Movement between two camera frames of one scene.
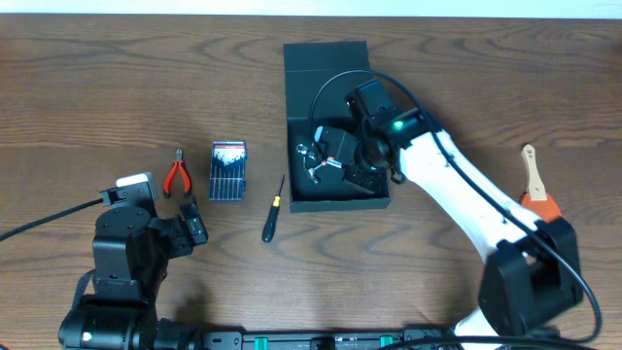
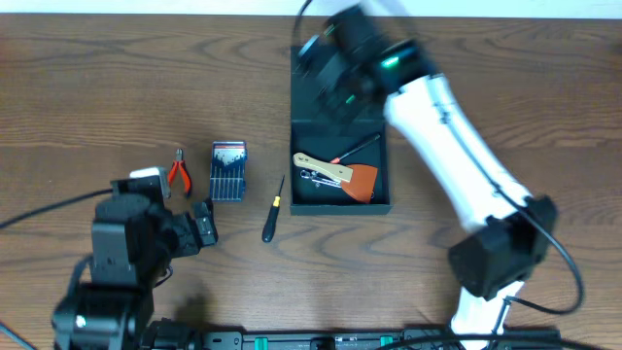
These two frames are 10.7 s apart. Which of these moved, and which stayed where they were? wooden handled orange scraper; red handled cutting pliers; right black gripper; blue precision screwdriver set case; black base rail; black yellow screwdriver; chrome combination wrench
Moved: chrome combination wrench; wooden handled orange scraper; right black gripper
Stayed: black yellow screwdriver; black base rail; blue precision screwdriver set case; red handled cutting pliers
